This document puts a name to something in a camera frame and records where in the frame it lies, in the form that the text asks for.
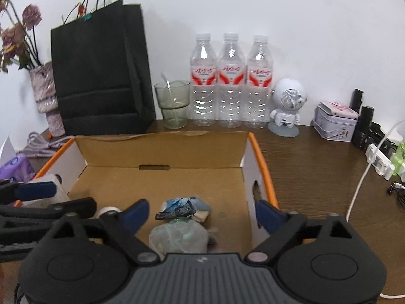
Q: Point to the purple tissue pack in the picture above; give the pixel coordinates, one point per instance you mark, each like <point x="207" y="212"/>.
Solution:
<point x="15" y="168"/>

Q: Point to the grey furry vase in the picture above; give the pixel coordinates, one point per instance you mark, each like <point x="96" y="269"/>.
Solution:
<point x="44" y="95"/>

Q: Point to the white tape roll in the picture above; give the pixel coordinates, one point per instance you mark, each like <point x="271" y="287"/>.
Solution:
<point x="109" y="210"/>

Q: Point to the white astronaut speaker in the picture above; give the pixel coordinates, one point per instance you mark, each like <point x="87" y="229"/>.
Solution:
<point x="289" y="96"/>

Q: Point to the clear water bottle red label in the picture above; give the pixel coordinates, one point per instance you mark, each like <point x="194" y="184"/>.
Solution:
<point x="203" y="101"/>
<point x="231" y="101"/>
<point x="259" y="101"/>

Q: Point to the short black cylinder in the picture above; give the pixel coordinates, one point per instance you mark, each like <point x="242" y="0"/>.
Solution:
<point x="358" y="99"/>

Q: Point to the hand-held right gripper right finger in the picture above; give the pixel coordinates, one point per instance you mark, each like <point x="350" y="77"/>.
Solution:
<point x="268" y="215"/>

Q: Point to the white power strip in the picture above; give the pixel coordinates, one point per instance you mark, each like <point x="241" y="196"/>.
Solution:
<point x="379" y="163"/>

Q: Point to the dried pink flowers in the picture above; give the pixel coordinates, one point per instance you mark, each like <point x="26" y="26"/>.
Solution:
<point x="31" y="15"/>

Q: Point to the green binder clip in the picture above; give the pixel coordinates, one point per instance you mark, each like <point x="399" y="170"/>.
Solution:
<point x="86" y="15"/>

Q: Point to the small green bottle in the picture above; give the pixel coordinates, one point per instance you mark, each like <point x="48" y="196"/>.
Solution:
<point x="400" y="158"/>

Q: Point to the printed tin box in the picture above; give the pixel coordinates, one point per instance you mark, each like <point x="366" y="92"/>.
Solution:
<point x="335" y="126"/>

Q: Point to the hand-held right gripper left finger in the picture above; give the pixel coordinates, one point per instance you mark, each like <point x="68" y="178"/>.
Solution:
<point x="139" y="212"/>

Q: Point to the clear plastic bag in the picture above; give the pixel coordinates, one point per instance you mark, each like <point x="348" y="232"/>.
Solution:
<point x="177" y="236"/>

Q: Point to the blue wrapper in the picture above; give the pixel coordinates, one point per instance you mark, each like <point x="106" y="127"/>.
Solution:
<point x="177" y="207"/>

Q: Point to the clear stirrer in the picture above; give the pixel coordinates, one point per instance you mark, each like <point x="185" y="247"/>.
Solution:
<point x="169" y="86"/>

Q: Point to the orange cardboard box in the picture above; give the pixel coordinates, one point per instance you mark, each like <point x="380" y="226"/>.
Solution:
<point x="158" y="180"/>

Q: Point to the black paper bag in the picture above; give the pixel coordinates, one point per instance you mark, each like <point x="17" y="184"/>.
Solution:
<point x="95" y="69"/>

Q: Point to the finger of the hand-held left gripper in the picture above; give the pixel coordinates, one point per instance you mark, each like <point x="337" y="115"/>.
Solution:
<point x="72" y="206"/>
<point x="34" y="190"/>

